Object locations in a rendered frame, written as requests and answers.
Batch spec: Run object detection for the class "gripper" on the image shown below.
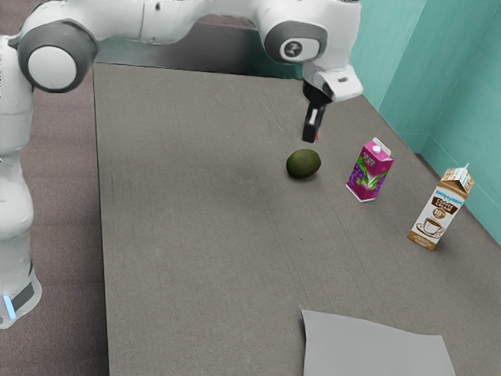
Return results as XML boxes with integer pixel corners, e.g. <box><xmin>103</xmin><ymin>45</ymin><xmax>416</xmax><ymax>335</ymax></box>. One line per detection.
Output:
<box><xmin>301</xmin><ymin>79</ymin><xmax>330</xmax><ymax>144</ymax></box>

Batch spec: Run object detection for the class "green avocado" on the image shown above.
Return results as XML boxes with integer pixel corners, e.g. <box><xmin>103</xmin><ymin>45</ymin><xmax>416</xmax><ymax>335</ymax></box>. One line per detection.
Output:
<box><xmin>286</xmin><ymin>148</ymin><xmax>323</xmax><ymax>181</ymax></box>

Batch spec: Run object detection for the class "purple grape juice carton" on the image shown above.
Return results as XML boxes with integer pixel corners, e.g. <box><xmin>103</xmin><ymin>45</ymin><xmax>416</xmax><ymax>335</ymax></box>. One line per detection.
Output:
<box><xmin>345</xmin><ymin>136</ymin><xmax>395</xmax><ymax>204</ymax></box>

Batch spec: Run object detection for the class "brown coffee cream carton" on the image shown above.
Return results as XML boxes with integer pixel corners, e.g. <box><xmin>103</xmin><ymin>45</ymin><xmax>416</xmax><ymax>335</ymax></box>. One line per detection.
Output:
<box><xmin>406</xmin><ymin>163</ymin><xmax>475</xmax><ymax>251</ymax></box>

